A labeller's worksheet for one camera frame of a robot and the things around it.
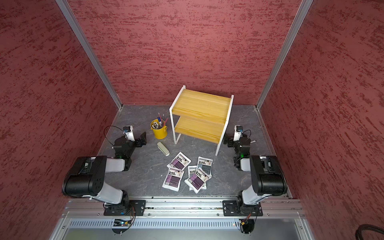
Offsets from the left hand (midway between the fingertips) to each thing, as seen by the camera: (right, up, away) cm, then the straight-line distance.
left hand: (138, 134), depth 93 cm
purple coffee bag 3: (+37, -23, -14) cm, 46 cm away
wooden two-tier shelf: (+40, +12, -21) cm, 46 cm away
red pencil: (+17, +8, +2) cm, 19 cm away
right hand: (+60, +1, +1) cm, 60 cm away
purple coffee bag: (+27, -16, -4) cm, 32 cm away
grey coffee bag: (+43, -18, -6) cm, 47 cm away
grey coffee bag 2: (+34, -20, -8) cm, 40 cm away
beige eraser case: (+16, -9, -1) cm, 18 cm away
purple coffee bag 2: (+24, -24, -10) cm, 36 cm away
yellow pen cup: (+14, +5, -2) cm, 15 cm away
